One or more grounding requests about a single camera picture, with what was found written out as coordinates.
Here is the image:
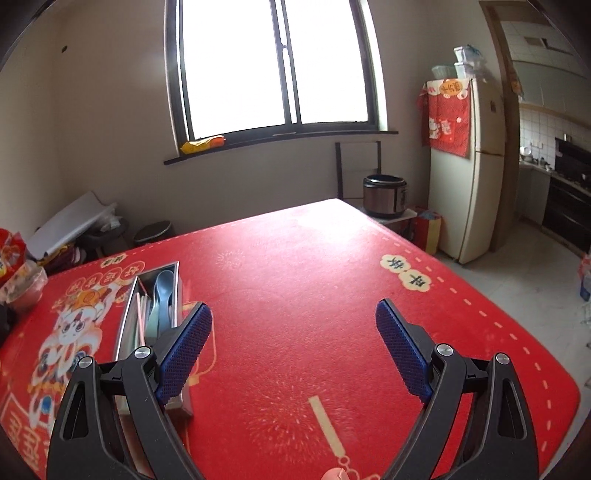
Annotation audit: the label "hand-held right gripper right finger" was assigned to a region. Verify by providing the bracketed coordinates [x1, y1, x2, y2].
[375, 298, 540, 480]

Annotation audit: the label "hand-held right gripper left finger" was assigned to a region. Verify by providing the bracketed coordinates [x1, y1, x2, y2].
[46, 302, 214, 480]

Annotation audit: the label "green spoon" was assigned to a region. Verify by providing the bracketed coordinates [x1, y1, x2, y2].
[145, 305, 172, 343]

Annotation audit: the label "pink chopstick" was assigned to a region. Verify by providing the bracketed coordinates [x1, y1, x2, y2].
[136, 294, 147, 348]

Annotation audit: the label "stainless steel cutlery tray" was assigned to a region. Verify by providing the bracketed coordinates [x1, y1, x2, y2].
[113, 261, 195, 416]

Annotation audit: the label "blue spoon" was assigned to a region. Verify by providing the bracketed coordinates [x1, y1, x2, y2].
[152, 271, 177, 324]

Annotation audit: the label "red cardboard box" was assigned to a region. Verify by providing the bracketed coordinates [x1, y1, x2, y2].
[411, 208, 447, 255]

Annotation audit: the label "red printed tablecloth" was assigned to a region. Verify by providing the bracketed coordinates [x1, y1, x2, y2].
[0, 198, 582, 480]

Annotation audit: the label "round dark trash can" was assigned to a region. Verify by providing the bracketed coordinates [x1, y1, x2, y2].
[134, 220, 175, 250]

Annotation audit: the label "cream refrigerator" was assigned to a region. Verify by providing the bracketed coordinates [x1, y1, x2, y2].
[427, 78, 507, 265]

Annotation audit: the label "bowl covered with plastic wrap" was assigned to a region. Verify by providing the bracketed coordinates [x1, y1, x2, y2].
[0, 265, 49, 310]

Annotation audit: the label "red snack bag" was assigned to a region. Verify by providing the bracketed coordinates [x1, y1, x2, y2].
[0, 227, 29, 287]

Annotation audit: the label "yellow packet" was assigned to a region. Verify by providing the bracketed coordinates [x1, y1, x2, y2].
[181, 135, 226, 156]

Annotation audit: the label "black kitchen oven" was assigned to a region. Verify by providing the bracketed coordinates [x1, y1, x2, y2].
[542, 173, 591, 253]

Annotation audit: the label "red fabric refrigerator cover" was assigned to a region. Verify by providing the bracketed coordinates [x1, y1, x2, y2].
[418, 78, 476, 158]

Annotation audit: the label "clear plastic containers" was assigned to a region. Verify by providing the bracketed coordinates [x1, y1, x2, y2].
[431, 45, 488, 82]

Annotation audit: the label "dark framed window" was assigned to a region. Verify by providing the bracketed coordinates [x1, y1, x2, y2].
[163, 0, 399, 166]

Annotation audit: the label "wooden door frame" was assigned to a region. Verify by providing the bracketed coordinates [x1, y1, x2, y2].
[479, 0, 523, 251]

